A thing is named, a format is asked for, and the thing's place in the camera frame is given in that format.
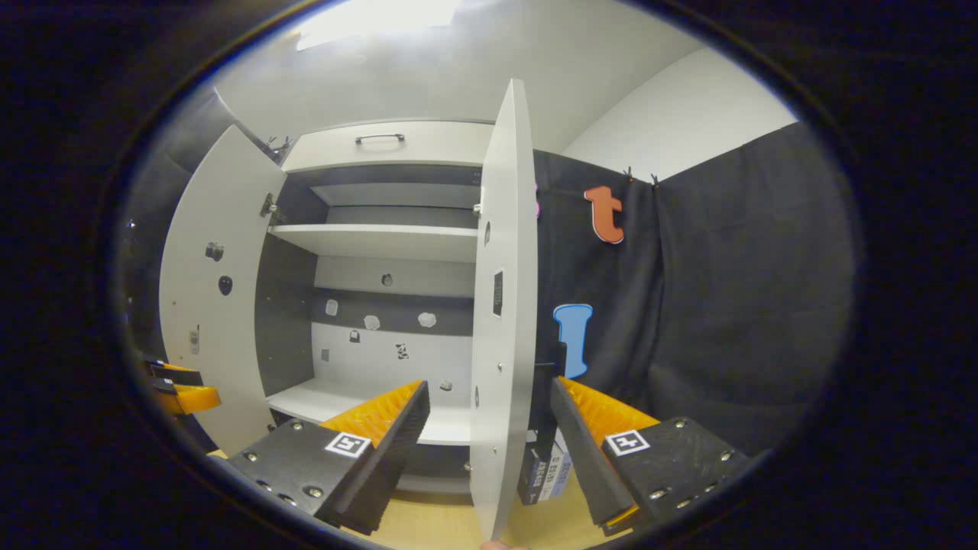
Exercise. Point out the white cabinet drawer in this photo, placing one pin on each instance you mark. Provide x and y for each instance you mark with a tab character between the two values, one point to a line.
382	156

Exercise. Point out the metal door hinge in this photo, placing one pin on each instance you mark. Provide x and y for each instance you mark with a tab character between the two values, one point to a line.
269	206

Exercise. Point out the white cabinet shelf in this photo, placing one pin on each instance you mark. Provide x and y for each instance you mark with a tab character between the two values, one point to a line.
382	241

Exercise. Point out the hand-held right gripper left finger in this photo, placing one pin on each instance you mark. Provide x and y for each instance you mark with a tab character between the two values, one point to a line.
386	466

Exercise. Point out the white and grey cabinet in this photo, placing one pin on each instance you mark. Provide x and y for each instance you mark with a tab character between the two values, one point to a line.
367	305

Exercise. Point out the white cabinet door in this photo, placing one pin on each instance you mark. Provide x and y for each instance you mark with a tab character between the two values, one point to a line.
218	252
504	344

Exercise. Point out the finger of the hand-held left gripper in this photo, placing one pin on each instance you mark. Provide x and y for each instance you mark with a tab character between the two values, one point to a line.
199	399
179	376

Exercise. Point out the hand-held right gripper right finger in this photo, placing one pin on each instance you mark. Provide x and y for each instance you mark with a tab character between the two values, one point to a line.
588	466

